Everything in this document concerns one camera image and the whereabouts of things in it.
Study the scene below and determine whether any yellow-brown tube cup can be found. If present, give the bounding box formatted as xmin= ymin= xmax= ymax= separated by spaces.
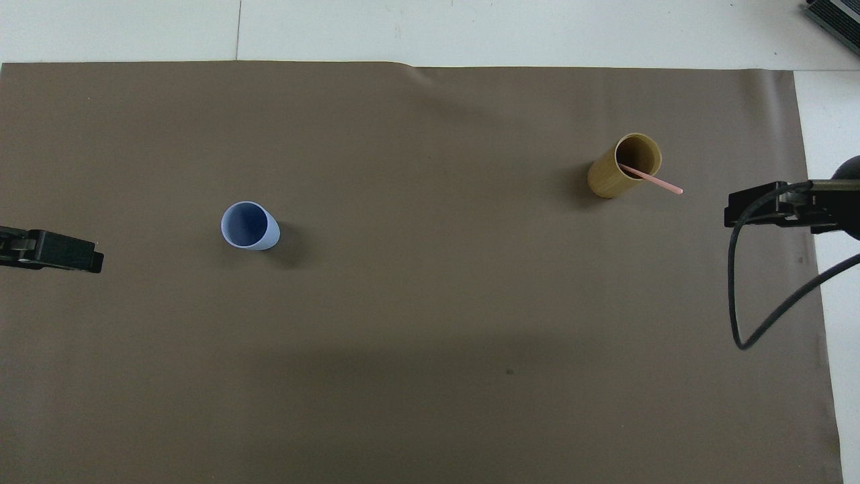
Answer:
xmin=587 ymin=133 xmax=662 ymax=200

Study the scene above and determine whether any black cable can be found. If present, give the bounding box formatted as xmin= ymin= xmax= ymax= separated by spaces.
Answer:
xmin=728 ymin=180 xmax=860 ymax=351

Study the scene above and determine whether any black stand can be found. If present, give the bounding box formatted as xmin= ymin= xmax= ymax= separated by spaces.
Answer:
xmin=804 ymin=0 xmax=860 ymax=50

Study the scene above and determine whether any pink chopstick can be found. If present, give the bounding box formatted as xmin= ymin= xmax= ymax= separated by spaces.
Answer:
xmin=619 ymin=164 xmax=684 ymax=196

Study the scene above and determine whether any blue cup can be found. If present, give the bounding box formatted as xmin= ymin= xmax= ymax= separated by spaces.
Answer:
xmin=221 ymin=201 xmax=281 ymax=251

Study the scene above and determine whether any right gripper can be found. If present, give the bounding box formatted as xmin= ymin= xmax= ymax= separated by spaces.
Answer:
xmin=806 ymin=155 xmax=860 ymax=241

